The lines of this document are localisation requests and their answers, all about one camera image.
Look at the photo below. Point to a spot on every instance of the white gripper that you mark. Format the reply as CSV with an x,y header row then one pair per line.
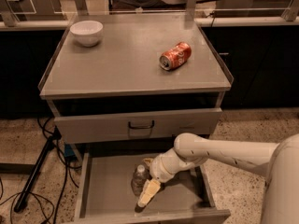
x,y
158,171

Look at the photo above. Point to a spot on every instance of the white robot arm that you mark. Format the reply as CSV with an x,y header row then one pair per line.
x,y
278,163

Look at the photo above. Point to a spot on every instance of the grey top drawer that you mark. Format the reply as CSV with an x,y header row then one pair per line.
x,y
114,127

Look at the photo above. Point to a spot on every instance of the black metal stand leg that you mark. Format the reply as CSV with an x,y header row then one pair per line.
x,y
49,145

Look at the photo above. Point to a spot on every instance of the clear plastic water bottle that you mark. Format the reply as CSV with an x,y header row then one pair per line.
x,y
140,175

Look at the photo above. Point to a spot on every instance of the black drawer handle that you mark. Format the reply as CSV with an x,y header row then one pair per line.
x,y
141,127

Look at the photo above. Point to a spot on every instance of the grey drawer cabinet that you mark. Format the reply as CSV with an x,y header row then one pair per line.
x,y
122,74

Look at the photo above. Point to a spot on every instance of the grey open middle drawer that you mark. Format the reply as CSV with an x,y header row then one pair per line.
x,y
105,195

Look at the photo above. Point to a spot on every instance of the white ceramic bowl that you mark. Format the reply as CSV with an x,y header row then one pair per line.
x,y
87,33

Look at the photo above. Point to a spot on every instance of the clear acrylic barrier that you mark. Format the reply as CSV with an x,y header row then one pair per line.
x,y
13,11

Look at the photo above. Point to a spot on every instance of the red soda can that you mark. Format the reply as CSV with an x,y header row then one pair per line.
x,y
176,56

